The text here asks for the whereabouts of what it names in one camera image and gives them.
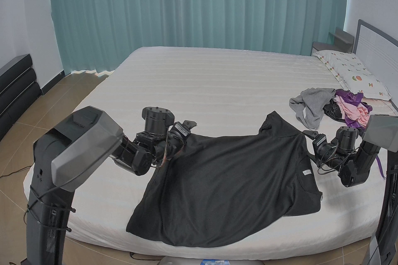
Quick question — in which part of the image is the grey garment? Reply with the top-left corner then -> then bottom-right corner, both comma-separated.
289,88 -> 337,130

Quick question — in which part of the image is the white printed pillow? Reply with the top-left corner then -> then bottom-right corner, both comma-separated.
312,50 -> 392,101

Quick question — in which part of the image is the bed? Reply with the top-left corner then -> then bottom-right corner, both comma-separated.
23,19 -> 398,255

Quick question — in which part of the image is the grey bedside table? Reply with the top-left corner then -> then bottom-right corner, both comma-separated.
312,27 -> 355,56

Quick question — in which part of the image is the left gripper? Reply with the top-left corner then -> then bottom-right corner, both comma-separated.
166,121 -> 199,159

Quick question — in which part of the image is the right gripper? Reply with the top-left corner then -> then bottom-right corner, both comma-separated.
302,130 -> 338,166

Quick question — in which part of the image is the black T-shirt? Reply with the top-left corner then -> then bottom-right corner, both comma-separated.
126,111 -> 323,248

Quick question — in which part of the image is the black chest of drawers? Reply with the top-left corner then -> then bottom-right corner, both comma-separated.
0,54 -> 41,142

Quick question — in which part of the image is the pile of clothes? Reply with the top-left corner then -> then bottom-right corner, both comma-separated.
323,88 -> 385,179

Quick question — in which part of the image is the black cable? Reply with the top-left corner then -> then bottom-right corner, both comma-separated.
129,252 -> 163,262

